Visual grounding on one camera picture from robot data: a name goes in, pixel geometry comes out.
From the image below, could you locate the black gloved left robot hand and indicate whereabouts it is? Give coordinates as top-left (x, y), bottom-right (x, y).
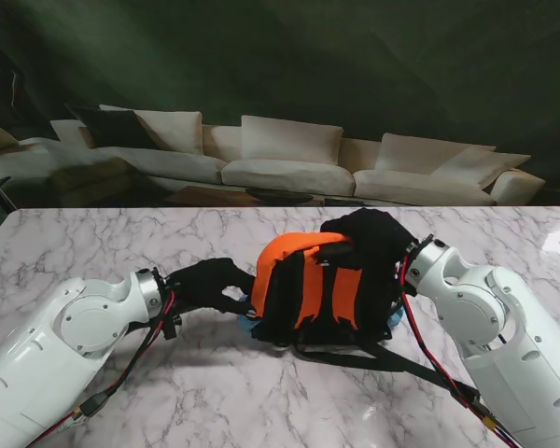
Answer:
top-left (166, 257), bottom-right (259, 319)

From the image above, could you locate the red black arm cable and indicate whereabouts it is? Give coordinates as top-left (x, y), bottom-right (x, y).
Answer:
top-left (27, 277), bottom-right (183, 442)
top-left (394, 254), bottom-right (526, 448)

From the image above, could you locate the red black right arm cable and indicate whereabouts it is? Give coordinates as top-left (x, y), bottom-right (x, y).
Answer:
top-left (394, 254), bottom-right (526, 448)

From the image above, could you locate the orange and blue backpack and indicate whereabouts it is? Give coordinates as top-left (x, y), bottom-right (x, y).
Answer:
top-left (236, 231), bottom-right (480, 400)

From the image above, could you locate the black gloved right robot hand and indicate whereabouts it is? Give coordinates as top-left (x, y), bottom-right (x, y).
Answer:
top-left (319, 208), bottom-right (419, 276)

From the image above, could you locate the red black left arm cable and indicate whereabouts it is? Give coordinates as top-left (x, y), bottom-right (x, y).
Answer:
top-left (27, 277), bottom-right (183, 442)

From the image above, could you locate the dark brown cushion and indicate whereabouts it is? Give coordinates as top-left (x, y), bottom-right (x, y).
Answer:
top-left (64, 105), bottom-right (160, 150)

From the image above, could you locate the cream sofa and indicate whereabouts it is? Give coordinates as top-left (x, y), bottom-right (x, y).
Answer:
top-left (0, 105), bottom-right (547, 206)

